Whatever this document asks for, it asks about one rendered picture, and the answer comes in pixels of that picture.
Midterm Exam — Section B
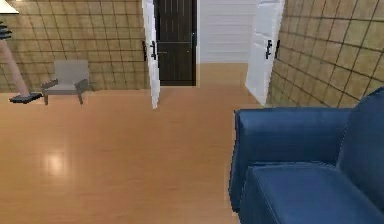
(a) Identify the blue armchair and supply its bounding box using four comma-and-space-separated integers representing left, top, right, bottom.
228, 87, 384, 224

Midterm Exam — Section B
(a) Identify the grey armchair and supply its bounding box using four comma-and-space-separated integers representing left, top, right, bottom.
41, 59, 94, 106

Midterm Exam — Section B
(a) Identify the white room door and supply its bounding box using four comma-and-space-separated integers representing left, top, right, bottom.
245, 0, 286, 107
141, 0, 161, 110

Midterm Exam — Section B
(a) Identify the dark brown room door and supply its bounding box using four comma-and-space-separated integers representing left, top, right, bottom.
154, 0, 198, 87

